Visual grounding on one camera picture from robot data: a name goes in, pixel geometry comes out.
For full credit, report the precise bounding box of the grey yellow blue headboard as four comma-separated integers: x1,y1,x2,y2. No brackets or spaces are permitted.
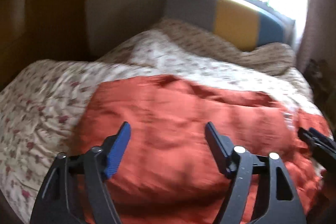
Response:
164,0,296,52

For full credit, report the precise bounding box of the dark cluttered furniture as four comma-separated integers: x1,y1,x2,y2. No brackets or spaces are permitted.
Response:
299,56,336,135

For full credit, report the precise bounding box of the floral quilt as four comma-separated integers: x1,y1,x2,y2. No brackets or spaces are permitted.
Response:
0,17,326,224

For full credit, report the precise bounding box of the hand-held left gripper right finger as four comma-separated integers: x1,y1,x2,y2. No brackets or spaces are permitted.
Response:
205,122,307,224

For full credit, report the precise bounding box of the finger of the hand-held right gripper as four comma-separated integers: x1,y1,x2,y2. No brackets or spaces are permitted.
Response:
309,127,336,148
298,129,319,152

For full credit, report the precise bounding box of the orange padded jacket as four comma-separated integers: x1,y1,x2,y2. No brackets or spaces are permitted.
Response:
75,74,334,224

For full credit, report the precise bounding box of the floral curtain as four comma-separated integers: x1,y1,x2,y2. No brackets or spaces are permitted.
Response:
294,0,336,75

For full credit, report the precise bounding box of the wooden wardrobe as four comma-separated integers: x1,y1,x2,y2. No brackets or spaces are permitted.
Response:
0,0,90,88

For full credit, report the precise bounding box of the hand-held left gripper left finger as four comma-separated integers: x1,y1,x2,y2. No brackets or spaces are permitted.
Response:
30,122,132,224

